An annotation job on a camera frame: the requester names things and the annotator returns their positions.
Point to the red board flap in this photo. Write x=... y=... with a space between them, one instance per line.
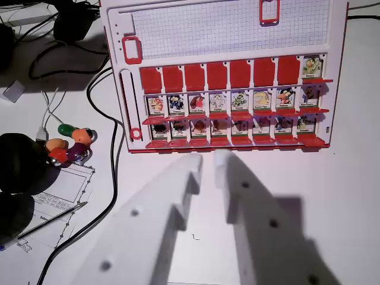
x=317 y=81

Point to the printed paper sheet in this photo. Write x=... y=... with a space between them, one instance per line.
x=71 y=184

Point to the ballpoint pen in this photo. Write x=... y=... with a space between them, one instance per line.
x=50 y=219

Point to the colourful bead toy figure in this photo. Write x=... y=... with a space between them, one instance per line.
x=74 y=145

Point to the large black rounded object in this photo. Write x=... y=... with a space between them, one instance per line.
x=23 y=163

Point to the small grey block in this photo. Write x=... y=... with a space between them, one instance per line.
x=13 y=91

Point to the red and white game board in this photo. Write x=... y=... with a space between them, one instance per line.
x=225 y=38

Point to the black power adapter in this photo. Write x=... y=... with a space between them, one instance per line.
x=74 y=22

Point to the dark bulky object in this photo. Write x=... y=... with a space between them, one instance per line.
x=5 y=44

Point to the white rectangular box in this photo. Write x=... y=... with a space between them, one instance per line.
x=28 y=18

